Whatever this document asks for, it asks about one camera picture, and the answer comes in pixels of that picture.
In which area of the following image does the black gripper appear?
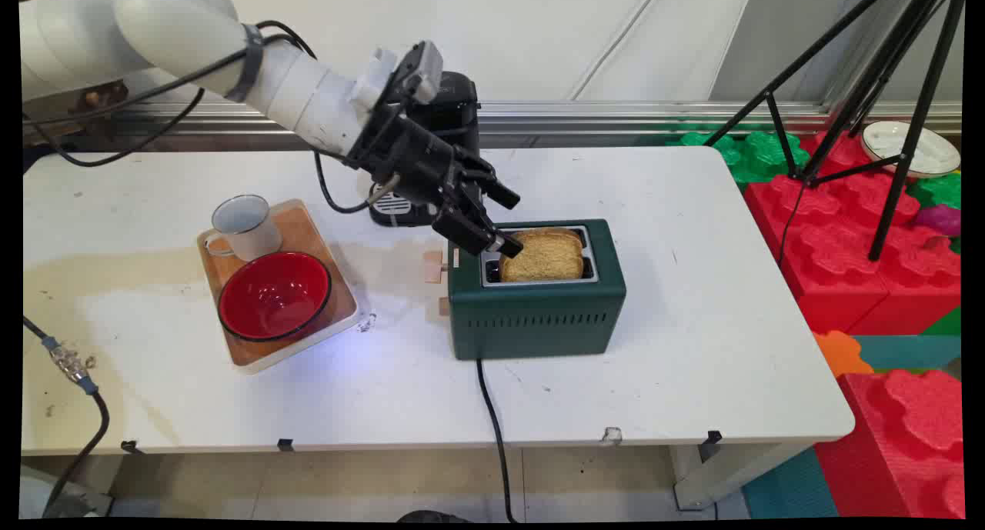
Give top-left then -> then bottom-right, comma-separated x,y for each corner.
345,103 -> 526,258

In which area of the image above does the black coffee machine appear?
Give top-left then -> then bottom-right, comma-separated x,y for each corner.
368,70 -> 484,228

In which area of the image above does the dark green toaster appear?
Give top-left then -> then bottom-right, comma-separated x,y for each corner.
446,219 -> 628,362

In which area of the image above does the wooden serving tray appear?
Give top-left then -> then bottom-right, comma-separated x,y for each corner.
196,199 -> 360,375

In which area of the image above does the red bowl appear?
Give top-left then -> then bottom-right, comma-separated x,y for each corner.
217,252 -> 333,343

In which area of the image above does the white enamel mug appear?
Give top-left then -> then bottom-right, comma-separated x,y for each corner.
203,195 -> 284,263

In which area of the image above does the green foam block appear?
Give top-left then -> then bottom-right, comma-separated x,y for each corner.
668,130 -> 810,186

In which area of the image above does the large red foam block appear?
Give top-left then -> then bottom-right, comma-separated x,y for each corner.
743,130 -> 963,337

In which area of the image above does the white table leg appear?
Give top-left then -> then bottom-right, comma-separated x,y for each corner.
668,441 -> 818,512

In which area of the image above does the orange foam piece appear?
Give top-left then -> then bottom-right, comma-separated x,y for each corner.
813,330 -> 875,379

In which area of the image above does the brown wooden object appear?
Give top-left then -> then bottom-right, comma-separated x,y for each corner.
77,80 -> 130,117

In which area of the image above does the teal floor mat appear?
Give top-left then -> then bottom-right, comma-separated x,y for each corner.
742,447 -> 840,520

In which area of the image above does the black tripod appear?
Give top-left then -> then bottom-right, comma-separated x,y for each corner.
703,0 -> 967,262

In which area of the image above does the white plate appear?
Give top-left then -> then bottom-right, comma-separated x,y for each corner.
860,120 -> 962,179

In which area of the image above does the teal foam block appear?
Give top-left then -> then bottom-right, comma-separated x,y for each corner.
850,334 -> 963,374

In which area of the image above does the purple foam piece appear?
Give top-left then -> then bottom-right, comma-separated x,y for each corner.
913,204 -> 963,238

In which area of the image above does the white grey wrist camera box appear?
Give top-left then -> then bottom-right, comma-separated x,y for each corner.
352,41 -> 446,109

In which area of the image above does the aluminium wall rail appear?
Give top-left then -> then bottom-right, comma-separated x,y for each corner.
23,99 -> 963,140

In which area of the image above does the black toaster power cable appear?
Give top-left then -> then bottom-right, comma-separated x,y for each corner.
476,358 -> 519,522

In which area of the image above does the black arm strap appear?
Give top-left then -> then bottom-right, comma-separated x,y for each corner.
226,24 -> 267,103

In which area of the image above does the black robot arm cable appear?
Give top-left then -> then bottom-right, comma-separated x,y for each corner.
23,20 -> 379,215

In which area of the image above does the black cable with metal connector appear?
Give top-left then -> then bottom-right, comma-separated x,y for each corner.
23,315 -> 112,517

